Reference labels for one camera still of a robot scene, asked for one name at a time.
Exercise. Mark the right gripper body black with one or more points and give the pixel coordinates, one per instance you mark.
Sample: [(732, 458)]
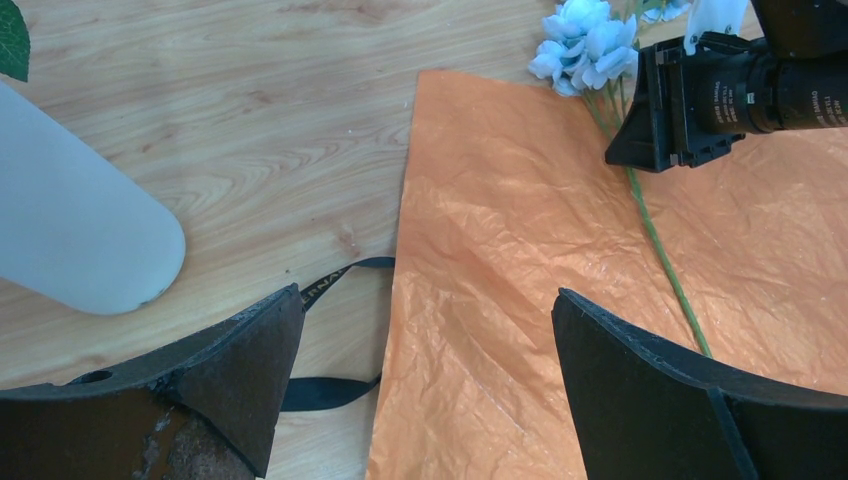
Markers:
[(711, 89)]

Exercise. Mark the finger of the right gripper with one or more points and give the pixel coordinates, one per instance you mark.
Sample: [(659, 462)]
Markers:
[(636, 144)]

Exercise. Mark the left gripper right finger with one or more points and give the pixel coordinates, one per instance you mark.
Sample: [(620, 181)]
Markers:
[(645, 407)]

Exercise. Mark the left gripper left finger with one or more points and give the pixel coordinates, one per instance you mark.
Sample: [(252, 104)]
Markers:
[(203, 407)]

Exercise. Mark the blue grey flower stem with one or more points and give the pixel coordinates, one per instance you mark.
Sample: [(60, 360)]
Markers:
[(590, 51)]

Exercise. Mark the orange yellow wrapping paper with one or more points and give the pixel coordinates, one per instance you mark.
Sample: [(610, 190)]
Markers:
[(507, 199)]

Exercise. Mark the white ceramic vase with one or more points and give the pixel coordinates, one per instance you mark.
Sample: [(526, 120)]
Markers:
[(74, 228)]

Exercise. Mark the pink flowers in vase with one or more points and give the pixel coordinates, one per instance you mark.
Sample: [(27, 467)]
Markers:
[(15, 42)]

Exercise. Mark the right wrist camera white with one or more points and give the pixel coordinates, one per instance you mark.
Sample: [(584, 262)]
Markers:
[(720, 16)]

